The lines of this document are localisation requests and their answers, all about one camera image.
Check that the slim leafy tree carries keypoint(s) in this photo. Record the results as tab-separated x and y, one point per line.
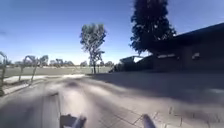
93	43

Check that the grey paved path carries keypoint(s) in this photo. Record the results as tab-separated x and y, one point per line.
110	96

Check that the distant row of trees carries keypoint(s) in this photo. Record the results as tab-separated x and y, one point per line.
63	62

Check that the large dark tree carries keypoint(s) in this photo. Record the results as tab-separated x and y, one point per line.
150	26

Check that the pale grass field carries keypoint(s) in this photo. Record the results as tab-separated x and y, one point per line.
53	71

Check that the robot's own part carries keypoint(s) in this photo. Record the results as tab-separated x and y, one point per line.
148	121
78	122

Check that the dark low building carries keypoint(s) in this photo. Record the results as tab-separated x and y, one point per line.
190	50

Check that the bent young tree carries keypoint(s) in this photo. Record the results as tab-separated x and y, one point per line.
2	68
30	66

